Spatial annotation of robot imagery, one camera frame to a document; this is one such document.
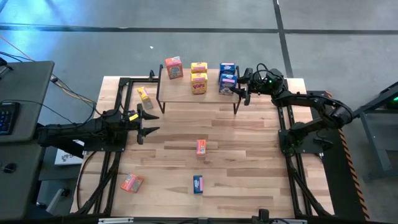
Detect orange Mini-Wheats cereal box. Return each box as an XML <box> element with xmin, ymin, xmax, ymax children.
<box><xmin>164</xmin><ymin>56</ymin><xmax>184</xmax><ymax>80</ymax></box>
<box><xmin>196</xmin><ymin>139</ymin><xmax>207</xmax><ymax>156</ymax></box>
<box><xmin>120</xmin><ymin>173</ymin><xmax>144</xmax><ymax>194</ymax></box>

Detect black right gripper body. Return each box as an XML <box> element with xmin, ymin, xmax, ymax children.
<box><xmin>244</xmin><ymin>67</ymin><xmax>265</xmax><ymax>106</ymax></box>

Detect white printed box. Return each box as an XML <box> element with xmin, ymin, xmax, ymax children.
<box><xmin>54</xmin><ymin>139</ymin><xmax>85</xmax><ymax>166</ymax></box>

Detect wooden shelf black metal legs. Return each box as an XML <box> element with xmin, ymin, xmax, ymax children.
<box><xmin>155</xmin><ymin>64</ymin><xmax>243</xmax><ymax>115</ymax></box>

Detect black aluminium table frame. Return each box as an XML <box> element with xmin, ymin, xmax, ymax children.
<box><xmin>70</xmin><ymin>74</ymin><xmax>335</xmax><ymax>218</ymax></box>

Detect black cable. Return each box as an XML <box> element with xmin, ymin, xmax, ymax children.
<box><xmin>49</xmin><ymin>73</ymin><xmax>98</xmax><ymax>110</ymax></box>

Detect grey side desk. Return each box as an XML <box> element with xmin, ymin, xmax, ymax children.
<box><xmin>0</xmin><ymin>60</ymin><xmax>55</xmax><ymax>220</ymax></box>

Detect black platform hazard stripes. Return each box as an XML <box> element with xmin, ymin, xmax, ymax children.
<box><xmin>306</xmin><ymin>90</ymin><xmax>371</xmax><ymax>222</ymax></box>

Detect black box green light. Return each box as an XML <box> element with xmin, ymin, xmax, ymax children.
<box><xmin>381</xmin><ymin>81</ymin><xmax>398</xmax><ymax>110</ymax></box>

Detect orange floor cable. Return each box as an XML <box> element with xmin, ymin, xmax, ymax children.
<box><xmin>0</xmin><ymin>35</ymin><xmax>96</xmax><ymax>105</ymax></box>

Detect black table-level camera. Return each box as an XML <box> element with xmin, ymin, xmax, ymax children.
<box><xmin>252</xmin><ymin>208</ymin><xmax>276</xmax><ymax>224</ymax></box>

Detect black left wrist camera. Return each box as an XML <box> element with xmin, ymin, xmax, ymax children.
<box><xmin>104</xmin><ymin>109</ymin><xmax>126</xmax><ymax>130</ymax></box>

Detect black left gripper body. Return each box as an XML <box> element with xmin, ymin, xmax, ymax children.
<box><xmin>123</xmin><ymin>103</ymin><xmax>144</xmax><ymax>146</ymax></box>

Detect grey metal stand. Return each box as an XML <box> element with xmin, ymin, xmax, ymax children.
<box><xmin>354</xmin><ymin>81</ymin><xmax>398</xmax><ymax>183</ymax></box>

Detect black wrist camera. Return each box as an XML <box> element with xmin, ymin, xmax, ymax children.
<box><xmin>104</xmin><ymin>109</ymin><xmax>126</xmax><ymax>130</ymax></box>
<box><xmin>262</xmin><ymin>68</ymin><xmax>284</xmax><ymax>91</ymax></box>

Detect blue Frosted Flakes cereal box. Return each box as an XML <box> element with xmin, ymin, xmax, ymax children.
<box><xmin>193</xmin><ymin>175</ymin><xmax>204</xmax><ymax>195</ymax></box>
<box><xmin>218</xmin><ymin>62</ymin><xmax>236</xmax><ymax>75</ymax></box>
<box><xmin>218</xmin><ymin>73</ymin><xmax>238</xmax><ymax>96</ymax></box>

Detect yellow Corn Pops cereal box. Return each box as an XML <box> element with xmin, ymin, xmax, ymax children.
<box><xmin>190</xmin><ymin>62</ymin><xmax>208</xmax><ymax>74</ymax></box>
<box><xmin>190</xmin><ymin>72</ymin><xmax>208</xmax><ymax>95</ymax></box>
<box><xmin>137</xmin><ymin>86</ymin><xmax>154</xmax><ymax>110</ymax></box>

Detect black backlit keyboard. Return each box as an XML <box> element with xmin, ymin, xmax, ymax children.
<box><xmin>0</xmin><ymin>101</ymin><xmax>21</xmax><ymax>136</ymax></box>

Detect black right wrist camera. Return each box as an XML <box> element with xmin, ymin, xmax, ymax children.
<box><xmin>262</xmin><ymin>68</ymin><xmax>284</xmax><ymax>91</ymax></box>

